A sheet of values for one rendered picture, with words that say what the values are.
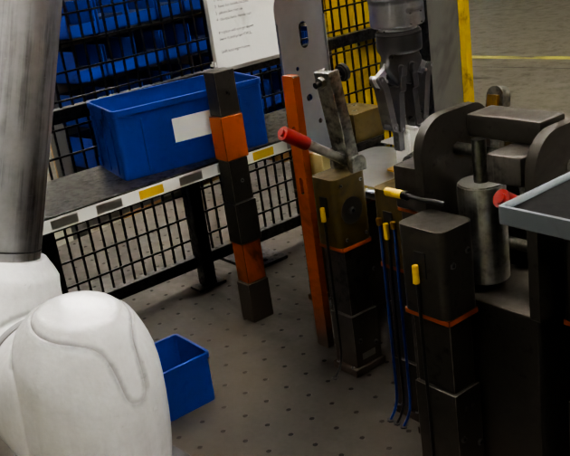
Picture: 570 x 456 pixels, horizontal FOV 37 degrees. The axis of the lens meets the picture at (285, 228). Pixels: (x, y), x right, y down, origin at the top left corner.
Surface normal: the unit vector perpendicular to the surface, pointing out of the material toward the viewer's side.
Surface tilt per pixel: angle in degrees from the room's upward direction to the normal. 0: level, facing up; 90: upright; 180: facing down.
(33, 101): 92
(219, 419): 0
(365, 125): 90
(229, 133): 90
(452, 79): 90
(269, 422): 0
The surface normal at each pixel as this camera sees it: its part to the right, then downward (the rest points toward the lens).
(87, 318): 0.02, -0.91
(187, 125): 0.48, 0.24
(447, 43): 0.73, 0.14
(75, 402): 0.07, 0.17
